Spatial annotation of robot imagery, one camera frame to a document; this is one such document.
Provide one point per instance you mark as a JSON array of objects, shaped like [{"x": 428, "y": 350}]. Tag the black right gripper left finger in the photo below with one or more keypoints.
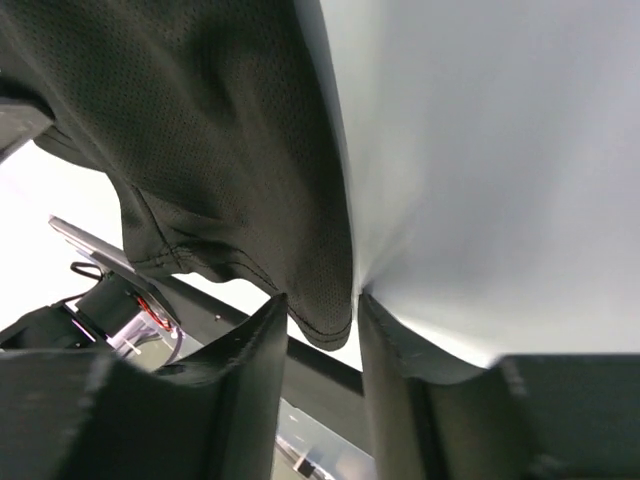
[{"x": 89, "y": 414}]

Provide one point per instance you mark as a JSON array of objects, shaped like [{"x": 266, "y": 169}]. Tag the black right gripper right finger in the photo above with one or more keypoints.
[{"x": 432, "y": 415}]

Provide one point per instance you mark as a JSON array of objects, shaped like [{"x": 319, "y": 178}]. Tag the black t shirt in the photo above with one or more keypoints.
[{"x": 209, "y": 121}]

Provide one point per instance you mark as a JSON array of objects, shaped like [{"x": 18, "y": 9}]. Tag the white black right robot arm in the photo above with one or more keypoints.
[{"x": 130, "y": 319}]

